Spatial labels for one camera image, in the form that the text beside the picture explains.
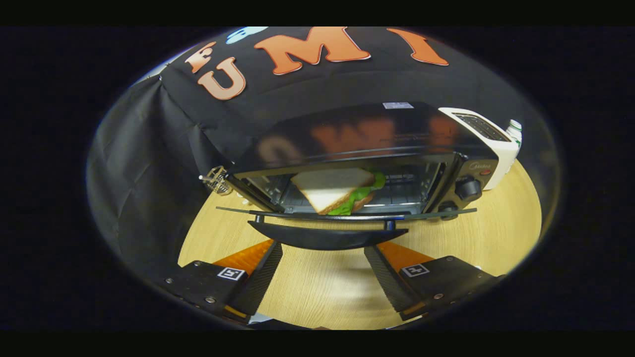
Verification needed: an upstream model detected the lettuce sandwich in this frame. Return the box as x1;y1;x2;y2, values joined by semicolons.
290;167;386;216

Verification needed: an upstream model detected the plastic bottle with green label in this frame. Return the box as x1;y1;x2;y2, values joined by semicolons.
506;119;523;149

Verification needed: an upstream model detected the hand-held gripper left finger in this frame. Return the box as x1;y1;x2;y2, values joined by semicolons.
164;239;283;325

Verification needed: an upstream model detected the black toaster oven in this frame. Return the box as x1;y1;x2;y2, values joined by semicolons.
216;102;500;251

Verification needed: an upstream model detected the white pop-up toaster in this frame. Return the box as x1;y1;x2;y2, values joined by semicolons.
438;107;519;191

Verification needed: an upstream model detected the small wire basket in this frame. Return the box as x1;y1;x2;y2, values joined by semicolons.
198;166;234;195

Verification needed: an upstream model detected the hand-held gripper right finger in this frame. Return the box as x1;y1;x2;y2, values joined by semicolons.
364;242;499;321

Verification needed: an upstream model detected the black backdrop cloth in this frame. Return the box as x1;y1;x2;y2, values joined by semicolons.
87;27;561;278

